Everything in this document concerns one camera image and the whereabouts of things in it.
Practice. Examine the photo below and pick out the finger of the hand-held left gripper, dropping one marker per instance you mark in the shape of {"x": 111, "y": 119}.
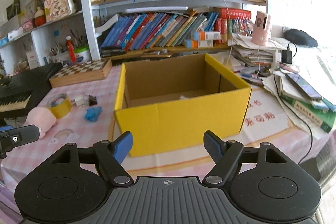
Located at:
{"x": 23, "y": 133}

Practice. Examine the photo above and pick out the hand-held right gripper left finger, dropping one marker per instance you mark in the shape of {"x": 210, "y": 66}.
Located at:
{"x": 123, "y": 146}

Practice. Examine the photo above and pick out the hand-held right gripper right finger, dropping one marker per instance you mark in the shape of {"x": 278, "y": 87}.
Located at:
{"x": 211, "y": 146}

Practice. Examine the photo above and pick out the pink plush toy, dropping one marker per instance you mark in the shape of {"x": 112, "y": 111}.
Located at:
{"x": 39, "y": 117}

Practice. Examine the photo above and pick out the yellow cardboard box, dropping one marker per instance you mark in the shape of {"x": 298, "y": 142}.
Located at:
{"x": 183, "y": 121}

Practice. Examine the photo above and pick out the yellow tape roll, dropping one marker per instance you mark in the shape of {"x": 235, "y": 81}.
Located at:
{"x": 61, "y": 109}

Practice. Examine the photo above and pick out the blue soft toy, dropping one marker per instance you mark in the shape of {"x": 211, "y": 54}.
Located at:
{"x": 92, "y": 113}

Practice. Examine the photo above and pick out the black binder clip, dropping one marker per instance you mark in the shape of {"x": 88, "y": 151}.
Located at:
{"x": 92, "y": 100}

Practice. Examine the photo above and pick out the pink checked tablecloth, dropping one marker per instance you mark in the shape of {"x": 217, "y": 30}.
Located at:
{"x": 86, "y": 134}

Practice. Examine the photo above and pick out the black piano keyboard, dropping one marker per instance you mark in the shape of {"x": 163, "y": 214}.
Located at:
{"x": 21, "y": 85}

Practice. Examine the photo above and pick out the white paper piece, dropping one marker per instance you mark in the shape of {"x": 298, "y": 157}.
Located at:
{"x": 185, "y": 97}

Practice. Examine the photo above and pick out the white eraser block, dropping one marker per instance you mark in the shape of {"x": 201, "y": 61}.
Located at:
{"x": 78, "y": 100}

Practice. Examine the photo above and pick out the pile of pens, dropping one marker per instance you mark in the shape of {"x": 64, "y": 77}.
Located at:
{"x": 249, "y": 75}

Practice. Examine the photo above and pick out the wooden chessboard box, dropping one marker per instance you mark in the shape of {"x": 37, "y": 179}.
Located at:
{"x": 78, "y": 69}

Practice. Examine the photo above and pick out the red bottle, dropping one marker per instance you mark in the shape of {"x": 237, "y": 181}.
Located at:
{"x": 71, "y": 52}

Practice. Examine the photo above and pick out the black stapler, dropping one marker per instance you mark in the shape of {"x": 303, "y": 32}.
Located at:
{"x": 113, "y": 52}

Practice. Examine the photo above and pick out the green lidded jar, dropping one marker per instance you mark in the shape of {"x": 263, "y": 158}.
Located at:
{"x": 82, "y": 54}

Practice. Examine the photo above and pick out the stack of papers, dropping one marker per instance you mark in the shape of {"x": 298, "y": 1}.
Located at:
{"x": 252, "y": 53}

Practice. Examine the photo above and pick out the orange and white small box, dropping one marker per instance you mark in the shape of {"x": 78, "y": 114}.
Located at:
{"x": 206, "y": 35}
{"x": 199, "y": 43}

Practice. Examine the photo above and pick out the thick green book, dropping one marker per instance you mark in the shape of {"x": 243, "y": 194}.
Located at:
{"x": 309, "y": 113}

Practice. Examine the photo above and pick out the dark smartphone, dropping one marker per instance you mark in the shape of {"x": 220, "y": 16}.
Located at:
{"x": 302, "y": 85}

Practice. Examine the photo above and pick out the red and white figurine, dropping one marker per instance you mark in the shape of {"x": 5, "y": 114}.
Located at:
{"x": 40, "y": 19}

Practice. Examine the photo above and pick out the black charger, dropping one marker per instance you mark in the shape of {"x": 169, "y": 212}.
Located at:
{"x": 286, "y": 56}

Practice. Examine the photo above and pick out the long row of colourful books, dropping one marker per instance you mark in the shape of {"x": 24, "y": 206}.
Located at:
{"x": 157, "y": 29}

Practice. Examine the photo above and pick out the pink cylindrical device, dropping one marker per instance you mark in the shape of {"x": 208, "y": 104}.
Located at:
{"x": 261, "y": 32}

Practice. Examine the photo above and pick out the floral ceramic house ornament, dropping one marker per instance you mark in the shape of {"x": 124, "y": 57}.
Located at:
{"x": 57, "y": 6}

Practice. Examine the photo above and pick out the thick red book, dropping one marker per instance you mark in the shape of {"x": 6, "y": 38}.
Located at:
{"x": 235, "y": 13}

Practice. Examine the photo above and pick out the white light bar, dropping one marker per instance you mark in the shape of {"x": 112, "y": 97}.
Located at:
{"x": 157, "y": 9}

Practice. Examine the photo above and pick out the black pouch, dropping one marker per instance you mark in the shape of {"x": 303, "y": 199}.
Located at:
{"x": 302, "y": 37}

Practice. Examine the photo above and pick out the white bookshelf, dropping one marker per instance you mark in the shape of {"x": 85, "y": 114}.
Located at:
{"x": 86, "y": 3}

